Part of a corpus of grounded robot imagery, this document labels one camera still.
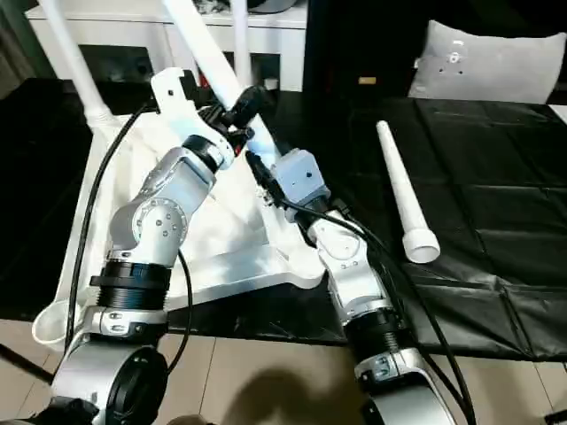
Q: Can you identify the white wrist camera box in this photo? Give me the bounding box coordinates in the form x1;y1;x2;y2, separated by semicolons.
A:
149;68;203;135
269;150;330;211

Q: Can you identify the black metal frame strut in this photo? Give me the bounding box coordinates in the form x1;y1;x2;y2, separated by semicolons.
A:
0;344;52;383

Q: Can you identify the grey bag with black strap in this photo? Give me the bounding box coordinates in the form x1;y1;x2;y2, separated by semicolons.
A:
246;0;308;17

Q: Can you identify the white sideboard cabinet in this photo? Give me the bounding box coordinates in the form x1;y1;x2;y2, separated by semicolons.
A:
25;0;308;94

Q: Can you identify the white plastic table top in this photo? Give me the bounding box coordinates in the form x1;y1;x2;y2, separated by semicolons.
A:
31;84;330;348

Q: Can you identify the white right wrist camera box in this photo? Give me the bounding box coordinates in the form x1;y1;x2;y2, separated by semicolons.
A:
269;150;330;211

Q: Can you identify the white plastic table leg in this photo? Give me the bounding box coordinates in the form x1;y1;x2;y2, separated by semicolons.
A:
230;0;254;89
162;0;277;162
376;121;442;265
37;0;114;127

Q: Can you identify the grey pillow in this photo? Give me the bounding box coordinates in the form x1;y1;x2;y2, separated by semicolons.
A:
408;19;567;105

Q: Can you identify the grey curtain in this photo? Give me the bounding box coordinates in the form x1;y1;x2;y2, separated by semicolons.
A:
0;0;41;81

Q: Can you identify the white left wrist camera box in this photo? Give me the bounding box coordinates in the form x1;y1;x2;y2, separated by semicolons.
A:
149;68;203;135

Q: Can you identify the colourful clutter bundle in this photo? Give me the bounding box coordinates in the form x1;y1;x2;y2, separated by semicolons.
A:
197;0;233;17

